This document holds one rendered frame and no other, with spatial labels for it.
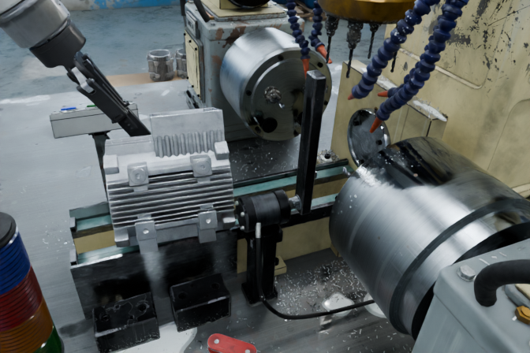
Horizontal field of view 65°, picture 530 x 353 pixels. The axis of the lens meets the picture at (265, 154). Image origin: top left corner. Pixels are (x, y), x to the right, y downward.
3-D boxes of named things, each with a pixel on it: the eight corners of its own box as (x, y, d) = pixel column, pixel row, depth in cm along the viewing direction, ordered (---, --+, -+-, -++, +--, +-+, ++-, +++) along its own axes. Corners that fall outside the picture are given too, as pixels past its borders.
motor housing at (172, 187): (220, 211, 89) (210, 123, 86) (240, 243, 71) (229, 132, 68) (122, 228, 84) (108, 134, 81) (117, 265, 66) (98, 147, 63)
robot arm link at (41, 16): (46, -25, 62) (74, 9, 66) (-6, 9, 62) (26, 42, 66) (43, -13, 55) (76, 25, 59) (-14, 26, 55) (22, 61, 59)
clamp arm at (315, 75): (306, 202, 76) (321, 68, 62) (314, 213, 74) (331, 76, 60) (289, 206, 75) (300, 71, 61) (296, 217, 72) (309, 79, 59)
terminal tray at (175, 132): (216, 143, 83) (212, 107, 81) (226, 151, 73) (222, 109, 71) (154, 150, 80) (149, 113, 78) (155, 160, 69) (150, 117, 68)
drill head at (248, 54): (279, 87, 139) (283, 9, 125) (334, 140, 111) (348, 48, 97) (206, 96, 131) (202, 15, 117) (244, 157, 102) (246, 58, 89)
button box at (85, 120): (138, 123, 96) (134, 100, 95) (140, 126, 90) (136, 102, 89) (57, 135, 91) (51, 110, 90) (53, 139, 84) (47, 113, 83)
